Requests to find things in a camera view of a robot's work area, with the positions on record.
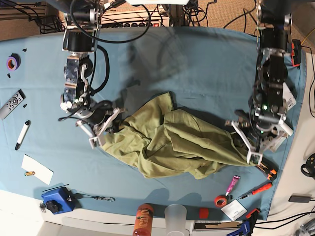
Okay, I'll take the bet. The grey remote control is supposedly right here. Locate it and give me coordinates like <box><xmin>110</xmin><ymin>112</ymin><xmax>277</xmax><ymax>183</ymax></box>
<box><xmin>0</xmin><ymin>89</ymin><xmax>26</xmax><ymax>120</ymax></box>

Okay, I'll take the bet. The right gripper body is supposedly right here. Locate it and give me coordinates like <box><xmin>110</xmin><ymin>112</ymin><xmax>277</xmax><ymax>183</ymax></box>
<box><xmin>61</xmin><ymin>99</ymin><xmax>122</xmax><ymax>149</ymax></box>

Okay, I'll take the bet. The white paper card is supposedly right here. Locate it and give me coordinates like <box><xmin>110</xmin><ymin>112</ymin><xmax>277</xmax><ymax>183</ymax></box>
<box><xmin>21</xmin><ymin>154</ymin><xmax>54</xmax><ymax>185</ymax></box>

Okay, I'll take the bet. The translucent plastic cup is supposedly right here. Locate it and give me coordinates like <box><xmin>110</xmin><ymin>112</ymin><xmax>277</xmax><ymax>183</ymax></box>
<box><xmin>164</xmin><ymin>204</ymin><xmax>187</xmax><ymax>236</ymax></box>

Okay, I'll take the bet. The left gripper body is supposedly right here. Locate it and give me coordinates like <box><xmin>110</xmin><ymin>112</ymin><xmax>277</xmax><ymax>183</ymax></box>
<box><xmin>231</xmin><ymin>110</ymin><xmax>293</xmax><ymax>165</ymax></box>

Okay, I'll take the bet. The black lanyard with carabiner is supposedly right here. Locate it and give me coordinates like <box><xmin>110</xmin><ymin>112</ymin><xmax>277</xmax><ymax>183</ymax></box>
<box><xmin>72</xmin><ymin>193</ymin><xmax>116</xmax><ymax>202</ymax></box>

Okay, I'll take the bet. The orange black utility knife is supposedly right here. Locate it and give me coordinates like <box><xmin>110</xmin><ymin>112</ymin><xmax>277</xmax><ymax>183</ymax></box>
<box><xmin>256</xmin><ymin>158</ymin><xmax>278</xmax><ymax>181</ymax></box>

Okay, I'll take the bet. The clear packaged barcode box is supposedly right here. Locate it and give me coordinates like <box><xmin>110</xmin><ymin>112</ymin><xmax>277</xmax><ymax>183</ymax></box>
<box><xmin>283</xmin><ymin>82</ymin><xmax>296</xmax><ymax>111</ymax></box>

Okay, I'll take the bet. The red tape roll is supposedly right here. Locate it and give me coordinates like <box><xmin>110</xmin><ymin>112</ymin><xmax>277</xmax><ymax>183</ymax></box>
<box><xmin>214</xmin><ymin>195</ymin><xmax>229</xmax><ymax>208</ymax></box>

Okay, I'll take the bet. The blue box with knob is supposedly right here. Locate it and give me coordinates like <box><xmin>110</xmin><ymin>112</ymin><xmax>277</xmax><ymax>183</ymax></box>
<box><xmin>41</xmin><ymin>187</ymin><xmax>75</xmax><ymax>215</ymax></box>

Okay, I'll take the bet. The white square card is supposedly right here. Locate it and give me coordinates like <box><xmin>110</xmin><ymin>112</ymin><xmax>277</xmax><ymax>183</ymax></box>
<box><xmin>221</xmin><ymin>200</ymin><xmax>247</xmax><ymax>221</ymax></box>

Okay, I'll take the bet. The blue orange clamp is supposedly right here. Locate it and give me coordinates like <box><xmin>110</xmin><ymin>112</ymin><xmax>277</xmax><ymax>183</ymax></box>
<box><xmin>227</xmin><ymin>208</ymin><xmax>260</xmax><ymax>236</ymax></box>

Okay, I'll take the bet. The purple tape roll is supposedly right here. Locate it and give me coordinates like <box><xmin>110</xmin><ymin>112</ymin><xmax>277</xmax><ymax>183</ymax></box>
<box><xmin>6</xmin><ymin>53</ymin><xmax>21</xmax><ymax>71</ymax></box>

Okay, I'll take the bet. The orange black tool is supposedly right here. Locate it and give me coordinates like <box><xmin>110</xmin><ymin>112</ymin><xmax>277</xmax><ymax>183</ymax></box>
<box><xmin>291</xmin><ymin>39</ymin><xmax>302</xmax><ymax>67</ymax></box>

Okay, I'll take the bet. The white leaf pattern notebook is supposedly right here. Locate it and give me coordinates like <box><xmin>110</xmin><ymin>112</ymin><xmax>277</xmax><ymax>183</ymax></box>
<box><xmin>268</xmin><ymin>136</ymin><xmax>287</xmax><ymax>152</ymax></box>

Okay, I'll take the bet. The orange drink bottle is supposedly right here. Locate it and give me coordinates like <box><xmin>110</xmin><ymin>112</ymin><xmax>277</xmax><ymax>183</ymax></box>
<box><xmin>132</xmin><ymin>204</ymin><xmax>154</xmax><ymax>236</ymax></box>

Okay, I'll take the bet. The black power strip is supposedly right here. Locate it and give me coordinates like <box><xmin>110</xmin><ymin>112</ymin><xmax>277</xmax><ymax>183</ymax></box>
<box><xmin>108</xmin><ymin>21</ymin><xmax>171</xmax><ymax>29</ymax></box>

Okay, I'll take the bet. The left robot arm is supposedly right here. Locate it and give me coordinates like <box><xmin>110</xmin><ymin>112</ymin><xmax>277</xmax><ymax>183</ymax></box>
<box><xmin>231</xmin><ymin>0</ymin><xmax>293</xmax><ymax>165</ymax></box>

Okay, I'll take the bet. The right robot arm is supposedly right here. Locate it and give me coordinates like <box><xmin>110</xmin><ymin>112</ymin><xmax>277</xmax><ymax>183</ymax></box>
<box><xmin>61</xmin><ymin>3</ymin><xmax>254</xmax><ymax>148</ymax></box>

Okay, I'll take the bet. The pink glue tube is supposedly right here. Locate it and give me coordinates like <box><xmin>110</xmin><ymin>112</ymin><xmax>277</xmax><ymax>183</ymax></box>
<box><xmin>225</xmin><ymin>175</ymin><xmax>241</xmax><ymax>196</ymax></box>

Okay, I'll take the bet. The blue table cloth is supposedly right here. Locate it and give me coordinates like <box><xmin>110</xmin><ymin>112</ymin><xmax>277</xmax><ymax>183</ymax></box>
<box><xmin>0</xmin><ymin>26</ymin><xmax>308</xmax><ymax>221</ymax></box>

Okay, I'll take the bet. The small yellow battery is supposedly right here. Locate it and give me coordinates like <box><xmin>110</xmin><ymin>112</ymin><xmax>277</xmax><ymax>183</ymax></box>
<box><xmin>25</xmin><ymin>172</ymin><xmax>35</xmax><ymax>176</ymax></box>

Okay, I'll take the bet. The olive green t-shirt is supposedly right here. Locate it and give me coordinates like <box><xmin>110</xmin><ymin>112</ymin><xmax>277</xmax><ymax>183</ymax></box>
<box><xmin>102</xmin><ymin>92</ymin><xmax>249</xmax><ymax>179</ymax></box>

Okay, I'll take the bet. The black zip tie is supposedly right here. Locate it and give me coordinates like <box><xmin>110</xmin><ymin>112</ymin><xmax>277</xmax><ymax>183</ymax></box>
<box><xmin>42</xmin><ymin>184</ymin><xmax>69</xmax><ymax>192</ymax></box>

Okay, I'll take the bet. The white black marker pen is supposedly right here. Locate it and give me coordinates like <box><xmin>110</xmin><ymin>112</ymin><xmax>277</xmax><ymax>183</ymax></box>
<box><xmin>15</xmin><ymin>120</ymin><xmax>31</xmax><ymax>150</ymax></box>

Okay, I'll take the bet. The orange screwdriver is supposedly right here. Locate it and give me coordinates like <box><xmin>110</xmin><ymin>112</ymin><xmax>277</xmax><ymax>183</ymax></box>
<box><xmin>238</xmin><ymin>182</ymin><xmax>272</xmax><ymax>200</ymax></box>

